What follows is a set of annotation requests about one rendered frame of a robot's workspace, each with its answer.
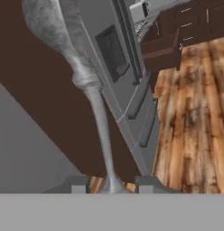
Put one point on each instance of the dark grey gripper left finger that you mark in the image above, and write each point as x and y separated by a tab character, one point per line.
75	181

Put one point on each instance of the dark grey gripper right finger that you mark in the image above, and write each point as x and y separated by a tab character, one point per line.
148	181

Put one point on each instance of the grey metallic utensil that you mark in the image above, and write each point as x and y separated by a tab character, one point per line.
53	27

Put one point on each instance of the dark brown open drawer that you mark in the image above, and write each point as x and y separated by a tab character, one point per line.
160	52

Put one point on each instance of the grey fridge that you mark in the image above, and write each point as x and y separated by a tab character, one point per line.
116	54

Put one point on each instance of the silver stove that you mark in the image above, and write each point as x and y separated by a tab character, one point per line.
140	15

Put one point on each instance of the dark brown cupboard run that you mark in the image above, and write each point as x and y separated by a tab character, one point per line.
204	18

